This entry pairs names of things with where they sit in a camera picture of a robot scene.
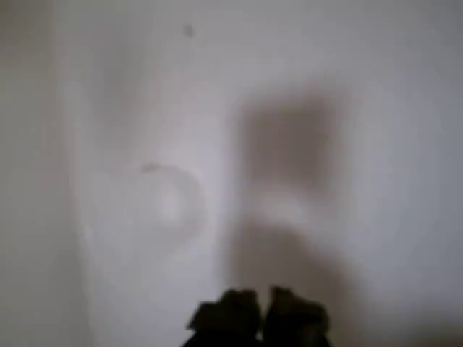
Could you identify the small clear plastic cup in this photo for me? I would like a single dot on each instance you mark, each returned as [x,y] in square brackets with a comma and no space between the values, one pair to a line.
[170,206]

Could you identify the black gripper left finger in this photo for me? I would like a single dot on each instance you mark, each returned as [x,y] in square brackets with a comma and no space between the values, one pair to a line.
[231,318]

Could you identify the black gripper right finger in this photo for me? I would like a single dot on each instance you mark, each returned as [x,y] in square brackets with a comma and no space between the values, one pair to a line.
[294,318]

